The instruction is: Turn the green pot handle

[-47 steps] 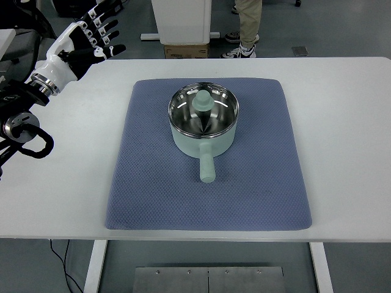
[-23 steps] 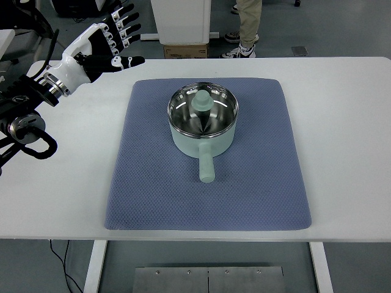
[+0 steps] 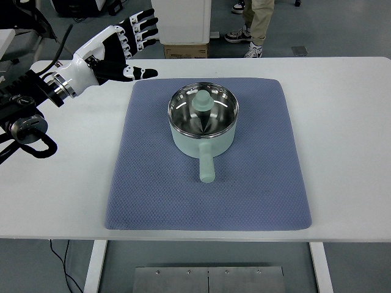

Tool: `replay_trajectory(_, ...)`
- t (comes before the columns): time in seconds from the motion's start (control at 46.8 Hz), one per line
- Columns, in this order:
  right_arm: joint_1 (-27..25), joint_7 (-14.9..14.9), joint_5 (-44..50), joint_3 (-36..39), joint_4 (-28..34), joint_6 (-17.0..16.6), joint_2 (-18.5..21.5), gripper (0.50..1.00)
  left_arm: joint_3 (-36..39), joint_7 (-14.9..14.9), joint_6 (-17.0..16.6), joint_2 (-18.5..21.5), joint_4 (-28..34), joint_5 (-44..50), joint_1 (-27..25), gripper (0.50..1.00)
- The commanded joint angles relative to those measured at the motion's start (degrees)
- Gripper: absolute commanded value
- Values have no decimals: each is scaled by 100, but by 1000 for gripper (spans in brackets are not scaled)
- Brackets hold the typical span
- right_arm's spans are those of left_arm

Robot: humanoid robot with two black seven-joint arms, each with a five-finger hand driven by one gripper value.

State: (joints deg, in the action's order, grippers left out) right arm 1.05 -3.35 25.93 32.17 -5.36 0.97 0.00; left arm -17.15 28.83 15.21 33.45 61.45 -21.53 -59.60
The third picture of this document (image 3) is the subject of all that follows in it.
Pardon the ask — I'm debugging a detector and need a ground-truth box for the brown cardboard box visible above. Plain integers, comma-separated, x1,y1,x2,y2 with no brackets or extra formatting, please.
163,43,210,59

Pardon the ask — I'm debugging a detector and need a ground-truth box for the thin black floor cable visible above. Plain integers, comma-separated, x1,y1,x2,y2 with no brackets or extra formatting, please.
49,240,84,293

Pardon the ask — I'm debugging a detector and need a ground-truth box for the black equipment case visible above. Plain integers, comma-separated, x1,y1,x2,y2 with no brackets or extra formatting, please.
50,0,125,18

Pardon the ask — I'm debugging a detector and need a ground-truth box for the blue textured mat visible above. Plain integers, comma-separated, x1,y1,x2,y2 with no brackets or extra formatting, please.
103,78,313,232

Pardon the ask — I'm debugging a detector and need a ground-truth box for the white pedestal stand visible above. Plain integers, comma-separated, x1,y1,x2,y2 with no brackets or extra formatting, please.
139,0,221,46

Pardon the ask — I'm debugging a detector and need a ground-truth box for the white side table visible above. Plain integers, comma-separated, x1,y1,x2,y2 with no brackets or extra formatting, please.
0,29,15,60

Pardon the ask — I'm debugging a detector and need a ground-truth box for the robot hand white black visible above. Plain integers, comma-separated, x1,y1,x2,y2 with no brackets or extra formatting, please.
56,8,160,97

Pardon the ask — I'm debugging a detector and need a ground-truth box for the black office chair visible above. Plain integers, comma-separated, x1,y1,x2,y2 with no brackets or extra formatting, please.
0,0,77,65

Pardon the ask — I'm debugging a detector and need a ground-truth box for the white table leg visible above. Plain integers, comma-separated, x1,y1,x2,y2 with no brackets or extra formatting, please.
308,241,334,293
82,240,108,293

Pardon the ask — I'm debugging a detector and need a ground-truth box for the glass lid green knob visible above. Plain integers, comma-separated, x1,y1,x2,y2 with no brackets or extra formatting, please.
167,82,239,139

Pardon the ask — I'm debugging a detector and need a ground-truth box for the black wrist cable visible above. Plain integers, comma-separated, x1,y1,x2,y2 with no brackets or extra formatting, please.
54,24,74,67

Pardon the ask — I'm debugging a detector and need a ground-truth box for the green pot with handle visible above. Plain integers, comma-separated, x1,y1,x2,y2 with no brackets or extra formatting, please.
167,81,239,184

